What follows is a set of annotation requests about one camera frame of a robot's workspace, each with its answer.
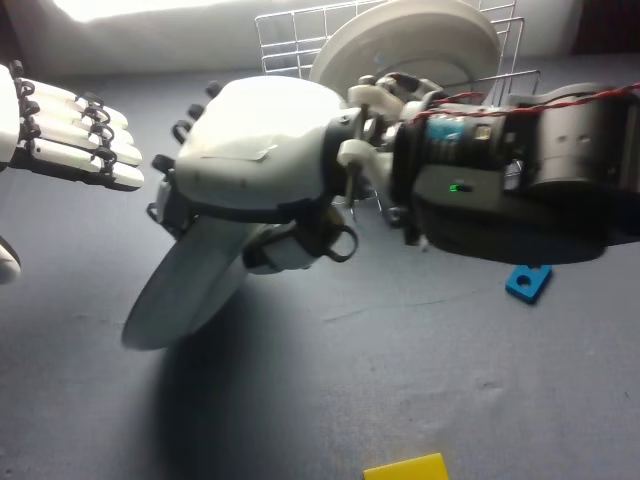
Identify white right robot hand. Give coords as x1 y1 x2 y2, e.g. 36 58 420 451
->
147 77 359 277

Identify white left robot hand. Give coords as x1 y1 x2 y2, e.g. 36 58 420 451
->
0 59 146 287

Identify white round ceramic plate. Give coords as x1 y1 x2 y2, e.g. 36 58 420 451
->
121 214 252 351
308 0 501 101

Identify blue block with two holes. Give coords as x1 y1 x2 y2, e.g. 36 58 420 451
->
503 263 554 305

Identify yellow rectangular block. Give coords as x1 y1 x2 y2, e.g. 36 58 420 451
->
362 452 450 480

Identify silver wire dish rack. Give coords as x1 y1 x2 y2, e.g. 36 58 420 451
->
253 0 545 229

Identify red and black twisted wire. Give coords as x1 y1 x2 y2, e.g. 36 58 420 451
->
409 82 640 124

